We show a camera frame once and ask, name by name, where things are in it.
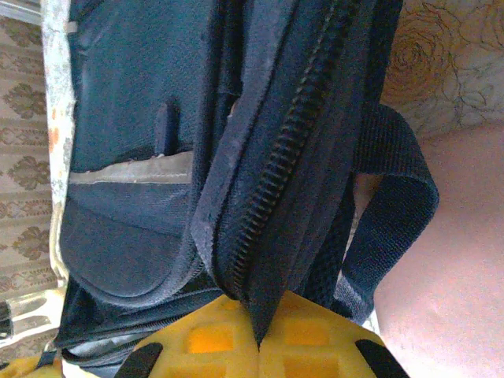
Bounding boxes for floral table cloth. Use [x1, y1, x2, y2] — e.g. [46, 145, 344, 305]
[39, 0, 78, 292]

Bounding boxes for navy blue backpack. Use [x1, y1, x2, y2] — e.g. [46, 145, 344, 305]
[53, 0, 440, 373]

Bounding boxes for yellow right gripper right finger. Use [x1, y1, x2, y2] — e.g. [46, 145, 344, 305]
[258, 290, 411, 378]

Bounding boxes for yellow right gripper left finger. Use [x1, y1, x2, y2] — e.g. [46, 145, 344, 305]
[113, 295, 260, 378]

